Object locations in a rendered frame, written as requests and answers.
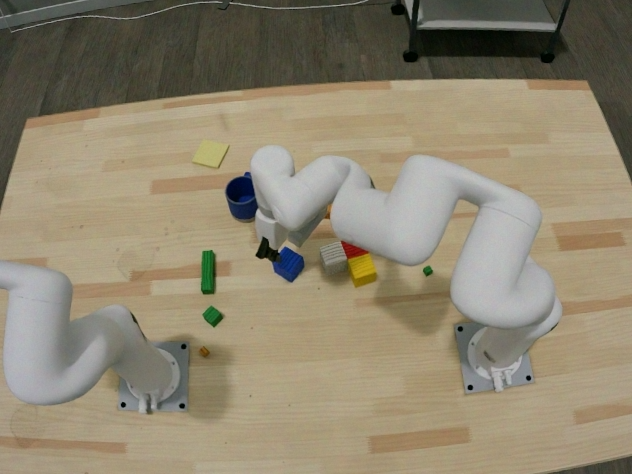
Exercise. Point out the pale yellow square tile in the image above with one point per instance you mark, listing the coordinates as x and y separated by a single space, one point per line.
210 154

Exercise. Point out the red cube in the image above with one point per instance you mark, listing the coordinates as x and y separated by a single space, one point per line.
352 251

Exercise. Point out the dark blue mug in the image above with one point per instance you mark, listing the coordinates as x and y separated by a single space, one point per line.
241 189

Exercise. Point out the blue cube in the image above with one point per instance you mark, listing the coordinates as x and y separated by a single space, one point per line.
291 264

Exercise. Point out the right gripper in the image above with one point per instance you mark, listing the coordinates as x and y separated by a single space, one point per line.
274 235

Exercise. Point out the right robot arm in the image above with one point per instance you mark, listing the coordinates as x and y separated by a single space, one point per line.
406 227

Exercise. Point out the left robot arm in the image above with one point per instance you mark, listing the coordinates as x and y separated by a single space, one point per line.
48 360

